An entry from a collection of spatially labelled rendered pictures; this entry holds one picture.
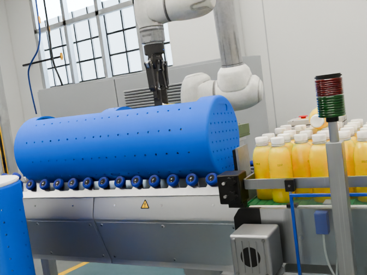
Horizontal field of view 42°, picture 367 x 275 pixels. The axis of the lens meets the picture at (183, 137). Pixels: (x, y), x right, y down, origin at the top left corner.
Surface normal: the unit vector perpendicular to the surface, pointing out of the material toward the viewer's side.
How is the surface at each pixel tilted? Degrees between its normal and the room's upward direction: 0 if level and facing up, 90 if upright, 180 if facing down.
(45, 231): 109
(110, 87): 90
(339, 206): 90
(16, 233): 90
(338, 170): 90
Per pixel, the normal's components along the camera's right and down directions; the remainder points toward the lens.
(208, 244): -0.39, 0.48
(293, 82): -0.62, 0.16
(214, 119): 0.88, -0.07
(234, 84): -0.25, 0.22
